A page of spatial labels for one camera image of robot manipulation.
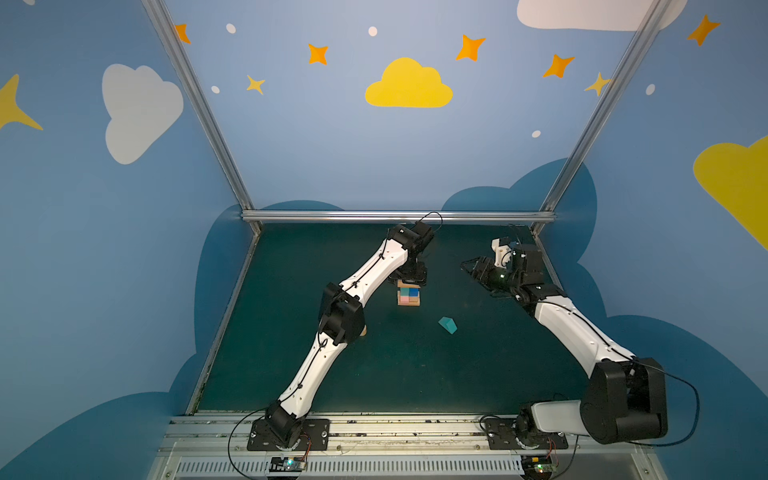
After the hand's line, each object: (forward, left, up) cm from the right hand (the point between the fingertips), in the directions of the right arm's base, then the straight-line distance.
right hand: (468, 264), depth 85 cm
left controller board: (-49, +45, -19) cm, 69 cm away
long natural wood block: (-3, +19, -7) cm, 21 cm away
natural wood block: (-3, +16, -19) cm, 25 cm away
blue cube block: (0, +15, -16) cm, 22 cm away
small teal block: (0, +18, -16) cm, 24 cm away
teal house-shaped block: (-10, +4, -18) cm, 21 cm away
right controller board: (-46, -16, -21) cm, 53 cm away
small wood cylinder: (-14, +30, -20) cm, 39 cm away
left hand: (0, +14, -11) cm, 18 cm away
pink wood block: (-2, +18, -18) cm, 25 cm away
